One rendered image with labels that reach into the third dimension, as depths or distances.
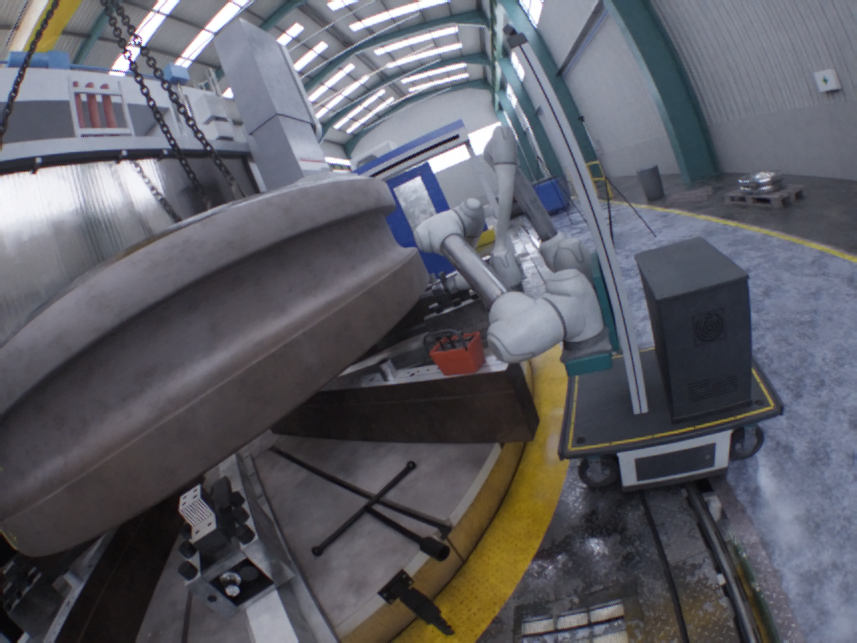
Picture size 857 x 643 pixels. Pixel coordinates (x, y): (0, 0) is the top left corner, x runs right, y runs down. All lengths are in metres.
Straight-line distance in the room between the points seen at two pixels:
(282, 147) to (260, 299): 4.53
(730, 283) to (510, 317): 0.73
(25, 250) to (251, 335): 3.34
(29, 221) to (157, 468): 3.56
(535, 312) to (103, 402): 1.69
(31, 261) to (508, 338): 4.31
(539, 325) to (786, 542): 1.24
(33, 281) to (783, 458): 5.51
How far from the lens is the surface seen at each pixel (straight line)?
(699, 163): 9.96
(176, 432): 1.52
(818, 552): 1.58
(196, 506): 1.45
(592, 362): 1.22
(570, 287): 1.14
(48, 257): 4.50
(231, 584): 1.42
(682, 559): 1.50
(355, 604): 1.40
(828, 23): 6.91
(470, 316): 2.52
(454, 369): 1.49
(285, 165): 5.98
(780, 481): 1.72
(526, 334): 1.07
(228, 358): 1.60
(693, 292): 1.22
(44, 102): 7.69
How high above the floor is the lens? 1.32
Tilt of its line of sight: 15 degrees down
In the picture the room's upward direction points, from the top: 25 degrees counter-clockwise
